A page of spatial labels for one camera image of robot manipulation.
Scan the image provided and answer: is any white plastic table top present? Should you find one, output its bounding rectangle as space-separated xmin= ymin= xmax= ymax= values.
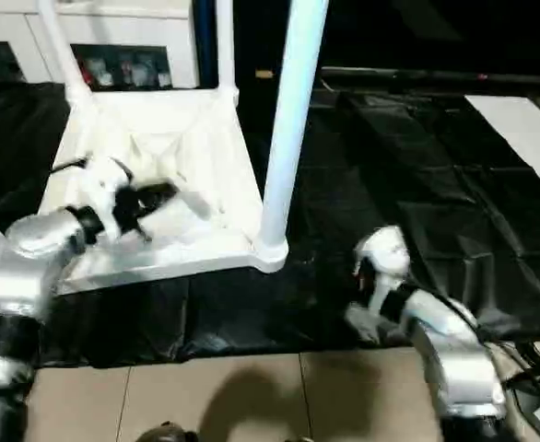
xmin=41 ymin=85 xmax=290 ymax=297

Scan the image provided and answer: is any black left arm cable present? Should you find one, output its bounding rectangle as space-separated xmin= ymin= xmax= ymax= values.
xmin=51 ymin=158 xmax=88 ymax=176

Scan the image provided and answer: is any black flat screen television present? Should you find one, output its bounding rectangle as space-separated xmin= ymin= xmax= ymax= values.
xmin=233 ymin=0 xmax=540 ymax=98

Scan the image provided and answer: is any dark robot torso part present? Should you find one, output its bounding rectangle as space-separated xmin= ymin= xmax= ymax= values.
xmin=139 ymin=424 xmax=197 ymax=442

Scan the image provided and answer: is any black plastic mat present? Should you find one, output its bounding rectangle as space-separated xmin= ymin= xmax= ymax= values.
xmin=0 ymin=78 xmax=540 ymax=369

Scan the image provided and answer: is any white glass-door cabinet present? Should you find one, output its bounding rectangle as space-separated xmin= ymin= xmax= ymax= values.
xmin=0 ymin=0 xmax=202 ymax=90

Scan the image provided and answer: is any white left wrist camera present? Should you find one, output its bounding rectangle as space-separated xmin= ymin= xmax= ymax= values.
xmin=73 ymin=157 xmax=135 ymax=244

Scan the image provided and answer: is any black floor stand bar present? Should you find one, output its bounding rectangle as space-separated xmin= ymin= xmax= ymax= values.
xmin=506 ymin=359 xmax=540 ymax=388

